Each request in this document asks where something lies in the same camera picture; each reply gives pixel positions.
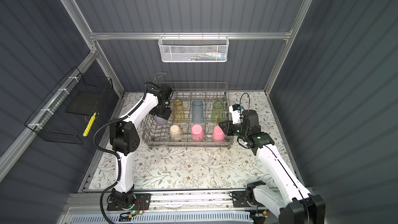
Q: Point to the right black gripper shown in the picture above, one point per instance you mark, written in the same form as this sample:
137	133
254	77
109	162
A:
234	127

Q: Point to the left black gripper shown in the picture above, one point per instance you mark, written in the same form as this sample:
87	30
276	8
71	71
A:
161	112

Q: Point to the purple plastic cup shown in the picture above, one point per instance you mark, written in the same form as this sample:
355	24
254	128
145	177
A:
160	121

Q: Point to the pink plastic cup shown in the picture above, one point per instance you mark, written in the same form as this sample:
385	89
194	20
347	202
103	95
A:
218	134
197	133

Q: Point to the green glass cup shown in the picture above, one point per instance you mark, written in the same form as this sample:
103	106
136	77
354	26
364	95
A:
217	114

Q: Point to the yellow glass cup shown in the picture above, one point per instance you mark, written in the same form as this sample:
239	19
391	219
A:
178	111

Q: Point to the beige plastic cup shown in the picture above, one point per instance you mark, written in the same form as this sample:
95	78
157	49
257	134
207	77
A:
176	133

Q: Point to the pink plastic cup front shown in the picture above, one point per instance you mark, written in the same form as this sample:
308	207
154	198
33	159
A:
197	133

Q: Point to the blue translucent cup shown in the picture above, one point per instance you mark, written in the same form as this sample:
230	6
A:
197	112

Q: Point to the grey wire dish rack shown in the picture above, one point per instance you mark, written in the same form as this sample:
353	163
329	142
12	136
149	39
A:
155	135

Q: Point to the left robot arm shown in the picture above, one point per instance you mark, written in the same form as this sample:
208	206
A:
125	140

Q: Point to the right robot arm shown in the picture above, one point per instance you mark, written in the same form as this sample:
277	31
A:
295	204

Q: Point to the floral table mat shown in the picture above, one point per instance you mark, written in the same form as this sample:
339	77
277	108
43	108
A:
197	167

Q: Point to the tubes in white basket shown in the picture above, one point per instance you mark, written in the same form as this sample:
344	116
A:
208	56

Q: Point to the black pad in basket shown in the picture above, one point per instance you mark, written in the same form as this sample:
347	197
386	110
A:
85	103

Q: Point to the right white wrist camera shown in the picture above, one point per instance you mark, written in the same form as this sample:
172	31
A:
235	111

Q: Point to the white mesh wall basket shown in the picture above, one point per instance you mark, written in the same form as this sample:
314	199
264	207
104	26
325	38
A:
173	50

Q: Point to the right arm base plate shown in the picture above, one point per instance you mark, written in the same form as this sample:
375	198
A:
239	199

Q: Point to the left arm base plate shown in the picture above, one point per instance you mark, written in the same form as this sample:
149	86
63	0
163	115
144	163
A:
128	202

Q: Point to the black wire wall basket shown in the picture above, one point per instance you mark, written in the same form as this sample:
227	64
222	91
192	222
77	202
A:
72	115

